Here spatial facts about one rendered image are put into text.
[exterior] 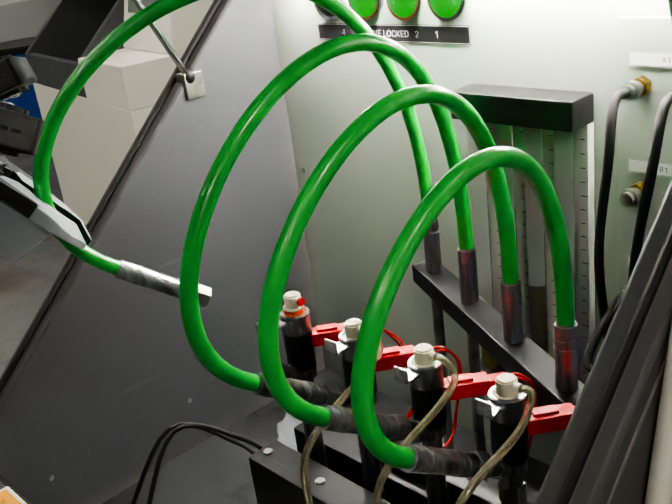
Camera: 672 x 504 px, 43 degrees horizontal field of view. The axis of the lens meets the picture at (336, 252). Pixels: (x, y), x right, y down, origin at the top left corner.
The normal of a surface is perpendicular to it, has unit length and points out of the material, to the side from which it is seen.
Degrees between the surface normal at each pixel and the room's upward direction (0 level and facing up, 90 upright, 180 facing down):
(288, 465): 0
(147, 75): 90
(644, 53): 90
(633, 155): 90
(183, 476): 0
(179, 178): 90
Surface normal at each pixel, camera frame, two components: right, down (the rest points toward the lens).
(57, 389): 0.69, 0.20
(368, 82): -0.71, 0.35
